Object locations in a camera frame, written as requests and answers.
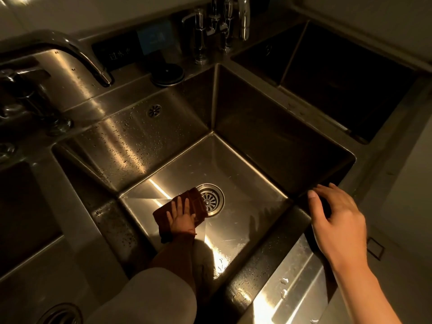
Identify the person's left forearm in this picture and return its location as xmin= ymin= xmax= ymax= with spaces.
xmin=148 ymin=234 xmax=198 ymax=294

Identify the side sink drain strainer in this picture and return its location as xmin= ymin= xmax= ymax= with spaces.
xmin=36 ymin=302 xmax=84 ymax=324

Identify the stainless steel side sink basin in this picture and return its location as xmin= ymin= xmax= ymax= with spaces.
xmin=0 ymin=158 xmax=65 ymax=280

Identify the shallow dark sink basin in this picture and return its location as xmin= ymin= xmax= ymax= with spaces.
xmin=231 ymin=20 xmax=419 ymax=145

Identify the round metal drain strainer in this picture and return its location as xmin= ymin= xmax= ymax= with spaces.
xmin=196 ymin=183 xmax=225 ymax=218

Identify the person's right hand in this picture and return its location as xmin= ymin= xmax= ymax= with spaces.
xmin=307 ymin=182 xmax=369 ymax=268

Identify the tall chrome faucet spout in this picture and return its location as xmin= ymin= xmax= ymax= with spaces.
xmin=236 ymin=0 xmax=251 ymax=41

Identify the blue label card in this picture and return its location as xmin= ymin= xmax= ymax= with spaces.
xmin=137 ymin=19 xmax=175 ymax=56

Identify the square floor socket cover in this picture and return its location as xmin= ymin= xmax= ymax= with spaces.
xmin=366 ymin=237 xmax=385 ymax=261

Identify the round black lid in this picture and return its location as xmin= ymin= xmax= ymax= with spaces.
xmin=151 ymin=63 xmax=185 ymax=87

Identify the brown cleaning cloth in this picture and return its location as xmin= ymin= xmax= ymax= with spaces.
xmin=153 ymin=187 xmax=209 ymax=244

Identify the person's right forearm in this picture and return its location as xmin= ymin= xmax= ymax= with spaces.
xmin=332 ymin=261 xmax=404 ymax=324

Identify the large curved chrome faucet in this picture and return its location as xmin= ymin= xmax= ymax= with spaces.
xmin=0 ymin=29 xmax=113 ymax=88

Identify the black sign plate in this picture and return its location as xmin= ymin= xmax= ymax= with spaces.
xmin=92 ymin=32 xmax=144 ymax=72

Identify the person's left hand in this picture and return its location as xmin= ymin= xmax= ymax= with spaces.
xmin=167 ymin=196 xmax=197 ymax=237

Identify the chrome soap dispenser pump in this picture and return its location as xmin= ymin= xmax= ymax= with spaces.
xmin=181 ymin=8 xmax=210 ymax=64

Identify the large stainless steel sink basin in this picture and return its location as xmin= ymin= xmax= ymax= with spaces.
xmin=51 ymin=63 xmax=357 ymax=324

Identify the small chrome twin tap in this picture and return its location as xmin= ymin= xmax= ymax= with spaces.
xmin=207 ymin=0 xmax=236 ymax=53

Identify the chrome faucet lever handle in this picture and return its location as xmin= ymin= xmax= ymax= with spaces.
xmin=0 ymin=68 xmax=73 ymax=137

